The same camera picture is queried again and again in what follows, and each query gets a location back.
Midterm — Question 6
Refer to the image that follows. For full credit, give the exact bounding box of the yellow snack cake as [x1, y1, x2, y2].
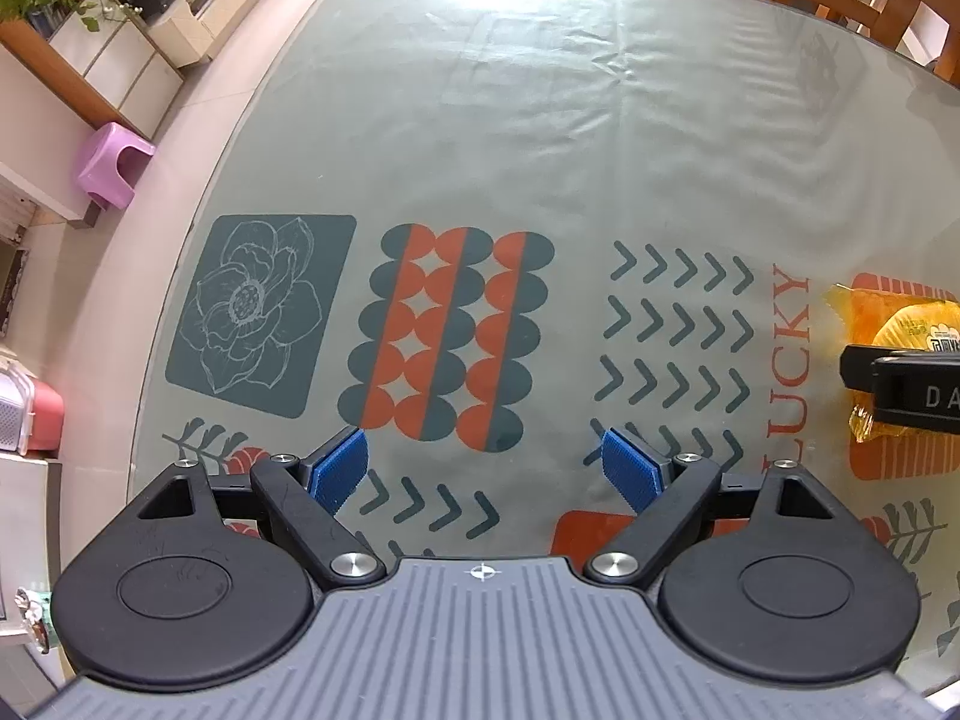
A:
[827, 284, 958, 444]

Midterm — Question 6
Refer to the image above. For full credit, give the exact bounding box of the pink storage box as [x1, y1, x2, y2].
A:
[0, 362, 65, 457]

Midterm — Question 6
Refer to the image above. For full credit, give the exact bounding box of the patterned tablecloth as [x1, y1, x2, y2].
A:
[132, 0, 958, 691]

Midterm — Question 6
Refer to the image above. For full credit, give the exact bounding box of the purple plastic stool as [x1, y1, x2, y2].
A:
[73, 122, 156, 210]

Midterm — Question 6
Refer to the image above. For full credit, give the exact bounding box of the white tv cabinet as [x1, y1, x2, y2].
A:
[145, 0, 317, 65]

